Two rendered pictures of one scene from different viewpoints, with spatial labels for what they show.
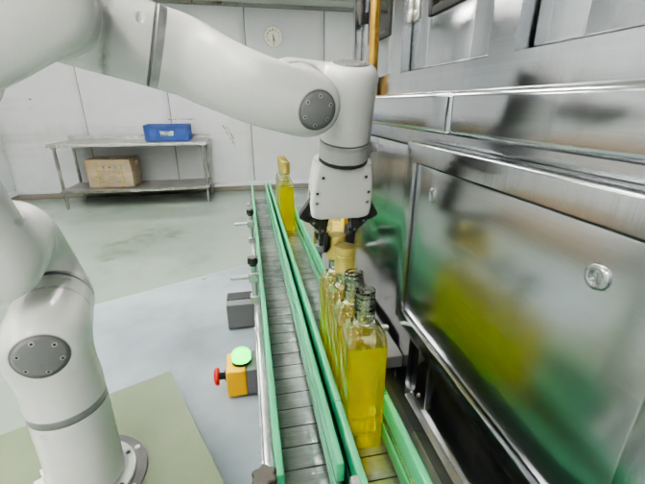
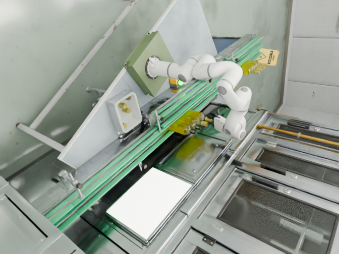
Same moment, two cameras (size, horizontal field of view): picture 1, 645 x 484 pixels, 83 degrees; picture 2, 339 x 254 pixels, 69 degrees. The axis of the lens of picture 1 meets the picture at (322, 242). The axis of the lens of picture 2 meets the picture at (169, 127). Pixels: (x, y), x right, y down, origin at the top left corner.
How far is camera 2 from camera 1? 1.21 m
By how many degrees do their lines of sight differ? 31
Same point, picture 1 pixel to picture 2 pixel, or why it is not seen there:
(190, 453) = (159, 85)
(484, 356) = (183, 152)
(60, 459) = (160, 72)
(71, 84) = not seen: outside the picture
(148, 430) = not seen: hidden behind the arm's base
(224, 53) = (235, 121)
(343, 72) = (238, 134)
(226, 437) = not seen: hidden behind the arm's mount
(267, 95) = (228, 126)
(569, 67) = (225, 171)
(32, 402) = (172, 72)
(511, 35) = (238, 165)
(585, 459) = (170, 165)
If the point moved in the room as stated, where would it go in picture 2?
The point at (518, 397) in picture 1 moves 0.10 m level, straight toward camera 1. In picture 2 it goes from (177, 157) to (169, 155)
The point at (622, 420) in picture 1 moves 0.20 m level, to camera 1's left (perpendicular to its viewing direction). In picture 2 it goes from (176, 170) to (175, 142)
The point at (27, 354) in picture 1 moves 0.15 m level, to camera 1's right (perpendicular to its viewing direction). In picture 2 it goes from (182, 77) to (182, 102)
